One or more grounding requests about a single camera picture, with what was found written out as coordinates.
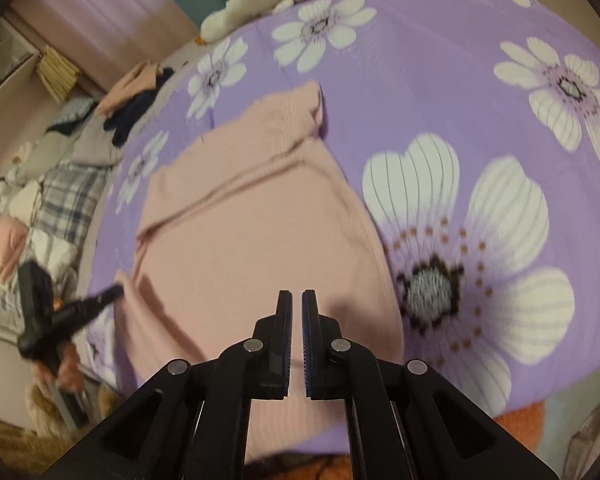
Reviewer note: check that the dark navy clothes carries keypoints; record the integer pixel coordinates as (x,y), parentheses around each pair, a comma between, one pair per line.
(130,115)

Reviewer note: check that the pink cloth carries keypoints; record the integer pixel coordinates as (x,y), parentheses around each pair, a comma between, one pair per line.
(12,245)

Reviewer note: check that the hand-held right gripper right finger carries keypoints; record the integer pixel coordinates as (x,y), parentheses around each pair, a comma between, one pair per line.
(307,345)

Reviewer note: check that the orange fuzzy cloth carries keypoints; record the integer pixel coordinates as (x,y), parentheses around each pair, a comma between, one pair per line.
(520,427)

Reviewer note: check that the pink curtain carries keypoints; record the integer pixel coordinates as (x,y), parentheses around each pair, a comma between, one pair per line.
(105,5)

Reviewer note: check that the cream cloth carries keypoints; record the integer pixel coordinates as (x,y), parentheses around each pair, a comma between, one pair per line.
(25,205)

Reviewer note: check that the striped cloth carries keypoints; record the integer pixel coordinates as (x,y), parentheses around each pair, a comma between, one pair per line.
(70,112)

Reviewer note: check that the white duvet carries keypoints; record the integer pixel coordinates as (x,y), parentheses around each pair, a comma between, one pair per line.
(50,250)

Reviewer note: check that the purple floral blanket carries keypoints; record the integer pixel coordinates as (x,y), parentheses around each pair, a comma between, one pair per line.
(420,85)

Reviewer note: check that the pink knit sweater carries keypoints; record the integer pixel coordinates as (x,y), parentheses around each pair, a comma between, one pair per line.
(255,220)

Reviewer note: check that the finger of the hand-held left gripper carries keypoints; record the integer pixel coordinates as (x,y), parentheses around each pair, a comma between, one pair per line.
(102,299)

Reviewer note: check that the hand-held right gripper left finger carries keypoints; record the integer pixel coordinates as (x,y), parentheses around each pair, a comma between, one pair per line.
(285,340)

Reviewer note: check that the white goose plush toy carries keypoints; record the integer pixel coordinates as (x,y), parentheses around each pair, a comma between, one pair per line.
(245,5)

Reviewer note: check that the person's left hand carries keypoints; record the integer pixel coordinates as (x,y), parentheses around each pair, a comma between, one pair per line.
(70,370)

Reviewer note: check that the folded pink clothes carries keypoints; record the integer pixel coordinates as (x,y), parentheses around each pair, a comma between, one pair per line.
(130,85)

